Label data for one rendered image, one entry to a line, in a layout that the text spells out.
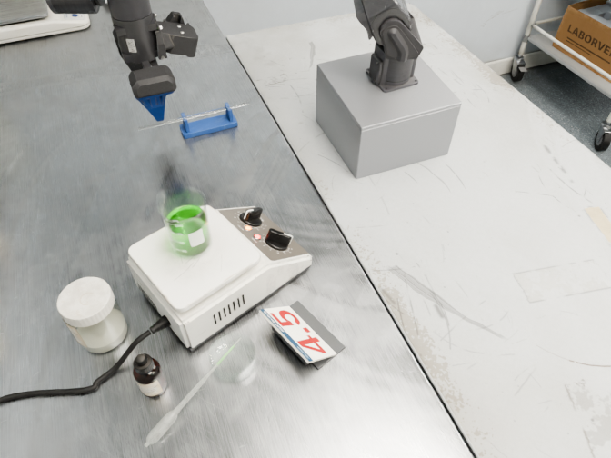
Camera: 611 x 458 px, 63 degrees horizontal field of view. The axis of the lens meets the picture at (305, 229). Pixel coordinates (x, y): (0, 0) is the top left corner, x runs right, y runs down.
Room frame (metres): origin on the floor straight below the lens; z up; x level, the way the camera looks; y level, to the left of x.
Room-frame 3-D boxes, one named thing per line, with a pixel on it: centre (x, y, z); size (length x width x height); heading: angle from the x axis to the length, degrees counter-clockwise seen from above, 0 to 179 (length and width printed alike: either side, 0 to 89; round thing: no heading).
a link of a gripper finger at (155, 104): (0.65, 0.23, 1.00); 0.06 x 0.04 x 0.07; 113
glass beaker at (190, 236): (0.39, 0.14, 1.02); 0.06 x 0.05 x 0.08; 62
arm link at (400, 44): (0.72, -0.14, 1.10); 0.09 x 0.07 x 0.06; 2
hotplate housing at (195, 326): (0.39, 0.11, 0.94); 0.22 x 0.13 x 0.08; 132
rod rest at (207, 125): (0.74, 0.18, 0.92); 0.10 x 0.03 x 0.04; 113
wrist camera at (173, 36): (0.73, 0.20, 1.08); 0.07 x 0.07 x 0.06; 22
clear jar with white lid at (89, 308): (0.32, 0.25, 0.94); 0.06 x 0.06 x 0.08
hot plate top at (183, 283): (0.38, 0.13, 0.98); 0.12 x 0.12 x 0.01; 42
